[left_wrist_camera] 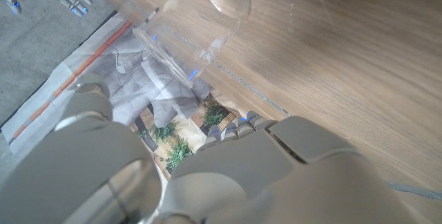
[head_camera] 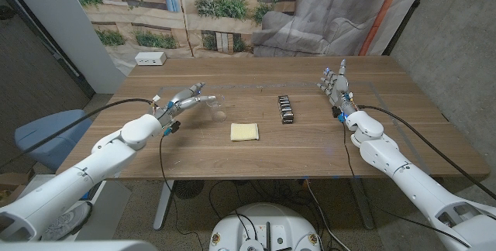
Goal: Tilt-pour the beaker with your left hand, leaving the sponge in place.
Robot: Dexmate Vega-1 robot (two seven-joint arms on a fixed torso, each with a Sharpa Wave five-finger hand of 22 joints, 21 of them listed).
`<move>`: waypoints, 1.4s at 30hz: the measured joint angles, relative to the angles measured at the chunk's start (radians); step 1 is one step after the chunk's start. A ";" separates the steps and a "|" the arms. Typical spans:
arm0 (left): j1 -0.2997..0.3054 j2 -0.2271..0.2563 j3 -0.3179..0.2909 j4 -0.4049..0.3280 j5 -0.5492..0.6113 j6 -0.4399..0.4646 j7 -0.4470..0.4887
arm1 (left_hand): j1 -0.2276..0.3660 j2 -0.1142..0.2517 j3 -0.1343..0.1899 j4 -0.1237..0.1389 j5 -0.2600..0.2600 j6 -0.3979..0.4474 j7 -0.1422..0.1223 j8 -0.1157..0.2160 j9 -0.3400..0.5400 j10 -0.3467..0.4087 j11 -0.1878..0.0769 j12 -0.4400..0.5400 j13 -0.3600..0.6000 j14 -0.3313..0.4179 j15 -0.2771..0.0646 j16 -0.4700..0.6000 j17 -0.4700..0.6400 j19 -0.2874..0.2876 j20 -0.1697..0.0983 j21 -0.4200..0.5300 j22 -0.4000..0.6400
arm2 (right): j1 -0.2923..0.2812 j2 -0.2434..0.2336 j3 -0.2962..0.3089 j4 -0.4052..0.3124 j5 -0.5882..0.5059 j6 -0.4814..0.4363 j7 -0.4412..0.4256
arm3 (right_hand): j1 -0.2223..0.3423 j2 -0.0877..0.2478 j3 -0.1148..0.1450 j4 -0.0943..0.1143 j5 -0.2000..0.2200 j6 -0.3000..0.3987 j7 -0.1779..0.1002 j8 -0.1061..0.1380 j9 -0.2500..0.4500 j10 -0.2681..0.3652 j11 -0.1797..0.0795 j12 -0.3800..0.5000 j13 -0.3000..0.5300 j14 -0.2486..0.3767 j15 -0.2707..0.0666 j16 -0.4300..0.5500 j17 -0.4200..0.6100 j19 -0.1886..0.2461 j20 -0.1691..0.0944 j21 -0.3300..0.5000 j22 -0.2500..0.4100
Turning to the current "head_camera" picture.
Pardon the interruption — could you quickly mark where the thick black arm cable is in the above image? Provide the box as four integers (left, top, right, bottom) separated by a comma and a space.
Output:
356, 105, 496, 201
0, 98, 156, 170

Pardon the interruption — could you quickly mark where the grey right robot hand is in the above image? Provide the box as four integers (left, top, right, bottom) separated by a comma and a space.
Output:
316, 58, 360, 119

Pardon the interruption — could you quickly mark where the printed fabric backdrop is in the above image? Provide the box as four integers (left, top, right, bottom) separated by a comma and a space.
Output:
64, 0, 433, 77

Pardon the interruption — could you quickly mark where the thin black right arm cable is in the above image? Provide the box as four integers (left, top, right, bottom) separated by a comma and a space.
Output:
341, 122, 472, 249

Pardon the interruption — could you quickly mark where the white power strip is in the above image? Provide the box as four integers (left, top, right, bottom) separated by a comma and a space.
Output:
134, 51, 167, 67

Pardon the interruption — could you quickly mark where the white floor cable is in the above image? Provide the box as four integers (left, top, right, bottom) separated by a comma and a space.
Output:
305, 179, 352, 251

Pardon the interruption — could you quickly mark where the white floor board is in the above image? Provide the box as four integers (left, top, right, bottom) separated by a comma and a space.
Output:
17, 173, 133, 242

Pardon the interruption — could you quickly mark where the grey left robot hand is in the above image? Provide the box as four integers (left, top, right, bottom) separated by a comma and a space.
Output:
153, 81, 217, 126

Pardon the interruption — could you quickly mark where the brown cardboard box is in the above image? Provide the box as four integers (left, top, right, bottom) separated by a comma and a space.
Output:
0, 171, 34, 208

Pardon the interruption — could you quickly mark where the wooden table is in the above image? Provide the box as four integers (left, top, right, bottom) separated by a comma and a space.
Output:
55, 56, 491, 182

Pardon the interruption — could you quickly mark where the white table leg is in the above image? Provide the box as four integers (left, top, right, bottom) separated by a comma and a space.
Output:
153, 180, 175, 232

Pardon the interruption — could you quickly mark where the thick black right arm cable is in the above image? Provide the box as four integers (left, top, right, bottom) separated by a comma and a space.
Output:
356, 105, 496, 201

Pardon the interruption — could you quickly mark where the black round floor fan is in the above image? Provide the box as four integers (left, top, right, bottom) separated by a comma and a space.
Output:
173, 180, 205, 200

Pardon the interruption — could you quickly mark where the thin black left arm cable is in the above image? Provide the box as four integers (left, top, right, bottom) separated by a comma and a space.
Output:
158, 132, 205, 251

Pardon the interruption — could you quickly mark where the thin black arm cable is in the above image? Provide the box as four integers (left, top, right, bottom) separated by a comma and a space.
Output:
341, 122, 472, 249
158, 132, 205, 251

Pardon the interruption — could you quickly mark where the white robot chest cover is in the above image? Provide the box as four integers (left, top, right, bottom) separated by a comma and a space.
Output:
0, 239, 159, 251

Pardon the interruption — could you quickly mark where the yellow sponge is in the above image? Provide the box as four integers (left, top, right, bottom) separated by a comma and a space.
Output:
230, 122, 260, 142

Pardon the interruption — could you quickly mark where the clear glass beaker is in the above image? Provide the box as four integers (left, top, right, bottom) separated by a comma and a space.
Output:
205, 94, 228, 123

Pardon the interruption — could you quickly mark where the blue-grey padded chair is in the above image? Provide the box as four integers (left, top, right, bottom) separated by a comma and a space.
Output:
14, 108, 93, 173

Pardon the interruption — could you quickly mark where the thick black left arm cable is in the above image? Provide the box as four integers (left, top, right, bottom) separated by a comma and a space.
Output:
0, 98, 156, 170

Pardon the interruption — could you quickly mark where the black silver battery row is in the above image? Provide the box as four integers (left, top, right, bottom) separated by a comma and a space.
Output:
277, 95, 295, 125

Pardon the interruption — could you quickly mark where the grey table leg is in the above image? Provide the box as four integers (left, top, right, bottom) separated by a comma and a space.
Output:
348, 177, 376, 231

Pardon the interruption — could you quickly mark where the grey sneaker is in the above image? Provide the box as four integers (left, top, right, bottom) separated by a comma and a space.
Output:
40, 201, 94, 242

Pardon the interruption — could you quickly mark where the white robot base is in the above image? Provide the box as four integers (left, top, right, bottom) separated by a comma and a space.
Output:
208, 202, 322, 251

